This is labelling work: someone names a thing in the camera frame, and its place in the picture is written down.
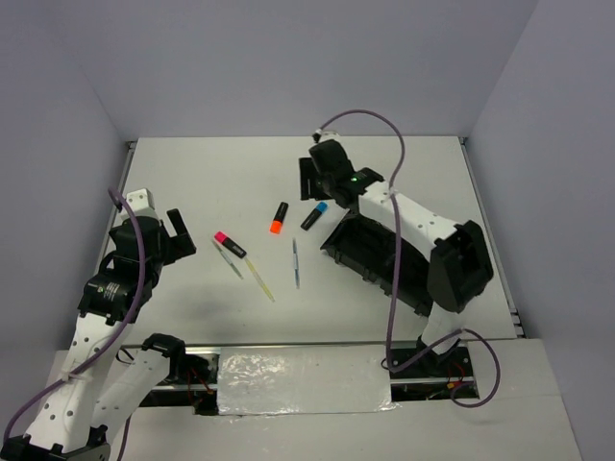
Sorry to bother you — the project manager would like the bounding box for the blue cap black highlighter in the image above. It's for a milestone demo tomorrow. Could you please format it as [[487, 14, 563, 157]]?
[[300, 202, 328, 231]]

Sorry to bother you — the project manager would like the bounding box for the orange cap black highlighter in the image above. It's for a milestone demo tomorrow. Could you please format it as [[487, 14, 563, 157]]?
[[269, 202, 289, 234]]

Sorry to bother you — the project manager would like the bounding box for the green thin pen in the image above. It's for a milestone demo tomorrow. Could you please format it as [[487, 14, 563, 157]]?
[[211, 239, 244, 279]]

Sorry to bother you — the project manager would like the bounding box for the pink cap black highlighter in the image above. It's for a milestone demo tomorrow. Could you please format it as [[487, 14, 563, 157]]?
[[213, 231, 247, 258]]

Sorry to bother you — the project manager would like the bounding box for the yellow thin pen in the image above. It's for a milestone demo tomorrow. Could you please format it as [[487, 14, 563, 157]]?
[[244, 255, 275, 303]]

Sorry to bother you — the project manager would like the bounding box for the blue thin pen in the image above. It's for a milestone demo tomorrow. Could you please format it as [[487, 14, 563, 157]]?
[[292, 237, 301, 289]]

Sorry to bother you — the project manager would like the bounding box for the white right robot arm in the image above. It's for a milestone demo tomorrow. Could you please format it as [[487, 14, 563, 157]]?
[[299, 139, 494, 376]]

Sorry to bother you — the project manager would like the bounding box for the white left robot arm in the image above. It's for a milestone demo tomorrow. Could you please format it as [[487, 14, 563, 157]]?
[[1, 209, 196, 460]]

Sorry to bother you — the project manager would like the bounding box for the black desk organizer tray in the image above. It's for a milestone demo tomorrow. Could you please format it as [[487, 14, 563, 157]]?
[[320, 212, 432, 317]]

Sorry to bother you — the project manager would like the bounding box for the silver foil cover plate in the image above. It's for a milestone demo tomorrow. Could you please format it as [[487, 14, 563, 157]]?
[[217, 345, 396, 416]]

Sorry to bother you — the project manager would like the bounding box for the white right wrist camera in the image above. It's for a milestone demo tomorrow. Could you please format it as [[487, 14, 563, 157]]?
[[311, 129, 339, 144]]

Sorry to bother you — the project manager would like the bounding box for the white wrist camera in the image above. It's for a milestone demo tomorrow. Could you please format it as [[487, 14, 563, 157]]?
[[125, 188, 155, 214], [311, 129, 339, 144]]

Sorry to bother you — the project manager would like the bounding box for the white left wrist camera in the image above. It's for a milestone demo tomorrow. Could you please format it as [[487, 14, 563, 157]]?
[[125, 188, 155, 214]]

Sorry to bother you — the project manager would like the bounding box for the aluminium table edge rail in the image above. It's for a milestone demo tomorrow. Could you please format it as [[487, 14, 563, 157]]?
[[98, 140, 137, 261]]

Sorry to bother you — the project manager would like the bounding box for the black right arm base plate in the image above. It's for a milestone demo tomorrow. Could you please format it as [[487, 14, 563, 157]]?
[[389, 346, 474, 382]]

